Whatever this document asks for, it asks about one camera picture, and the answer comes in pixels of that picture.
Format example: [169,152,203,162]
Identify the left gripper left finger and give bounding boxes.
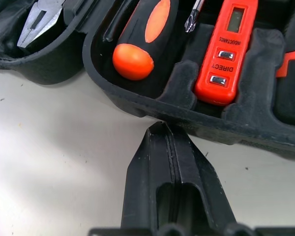
[121,121,177,231]

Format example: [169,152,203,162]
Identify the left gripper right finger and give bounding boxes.
[165,121,238,231]

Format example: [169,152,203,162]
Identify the black plastic tool case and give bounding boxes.
[0,0,295,163]

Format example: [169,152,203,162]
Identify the orange electrical tester pen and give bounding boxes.
[193,0,260,107]

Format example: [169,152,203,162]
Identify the thin black metal rod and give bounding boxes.
[102,0,131,43]

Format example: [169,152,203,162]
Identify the Phillips screwdriver black orange handle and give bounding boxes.
[184,0,205,33]

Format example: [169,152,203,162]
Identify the pliers with orange handles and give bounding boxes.
[16,0,66,54]

